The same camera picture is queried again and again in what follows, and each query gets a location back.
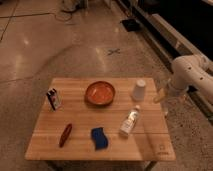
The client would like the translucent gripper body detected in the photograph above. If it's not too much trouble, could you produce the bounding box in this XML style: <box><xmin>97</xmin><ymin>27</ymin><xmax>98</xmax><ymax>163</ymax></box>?
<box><xmin>153</xmin><ymin>79</ymin><xmax>188</xmax><ymax>116</ymax></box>

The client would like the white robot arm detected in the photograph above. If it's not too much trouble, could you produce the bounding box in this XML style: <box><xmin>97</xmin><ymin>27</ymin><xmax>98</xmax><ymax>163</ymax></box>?
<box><xmin>153</xmin><ymin>54</ymin><xmax>213</xmax><ymax>105</ymax></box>

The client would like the black white eraser box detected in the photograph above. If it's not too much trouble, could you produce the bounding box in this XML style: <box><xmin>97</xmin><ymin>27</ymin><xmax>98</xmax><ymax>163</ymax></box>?
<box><xmin>46</xmin><ymin>88</ymin><xmax>61</xmax><ymax>110</ymax></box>

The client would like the clear plastic bottle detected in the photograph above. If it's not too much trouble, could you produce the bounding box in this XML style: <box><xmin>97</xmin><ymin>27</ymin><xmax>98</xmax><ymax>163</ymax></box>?
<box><xmin>119</xmin><ymin>105</ymin><xmax>140</xmax><ymax>136</ymax></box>

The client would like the orange bowl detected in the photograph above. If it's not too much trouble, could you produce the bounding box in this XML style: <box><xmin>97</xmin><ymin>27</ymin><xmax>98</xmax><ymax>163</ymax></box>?
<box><xmin>84</xmin><ymin>81</ymin><xmax>116</xmax><ymax>106</ymax></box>

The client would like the blue sponge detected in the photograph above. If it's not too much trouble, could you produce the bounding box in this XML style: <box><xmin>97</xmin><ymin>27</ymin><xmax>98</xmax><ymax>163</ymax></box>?
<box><xmin>91</xmin><ymin>127</ymin><xmax>108</xmax><ymax>150</ymax></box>

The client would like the black floor mat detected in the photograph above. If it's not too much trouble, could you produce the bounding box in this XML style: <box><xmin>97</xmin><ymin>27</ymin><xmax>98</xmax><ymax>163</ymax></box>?
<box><xmin>121</xmin><ymin>19</ymin><xmax>140</xmax><ymax>32</ymax></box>

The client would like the wooden table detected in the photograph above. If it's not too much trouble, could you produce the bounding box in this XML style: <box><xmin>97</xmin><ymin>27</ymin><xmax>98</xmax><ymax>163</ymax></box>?
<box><xmin>25</xmin><ymin>78</ymin><xmax>176</xmax><ymax>164</ymax></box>

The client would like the long white rail ledge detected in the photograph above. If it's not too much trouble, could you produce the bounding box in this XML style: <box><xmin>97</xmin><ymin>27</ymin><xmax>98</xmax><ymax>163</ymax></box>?
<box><xmin>117</xmin><ymin>0</ymin><xmax>213</xmax><ymax>125</ymax></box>

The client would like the white base with cables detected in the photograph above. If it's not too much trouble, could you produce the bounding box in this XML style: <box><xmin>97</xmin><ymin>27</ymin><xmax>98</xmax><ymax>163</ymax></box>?
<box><xmin>54</xmin><ymin>0</ymin><xmax>88</xmax><ymax>22</ymax></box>

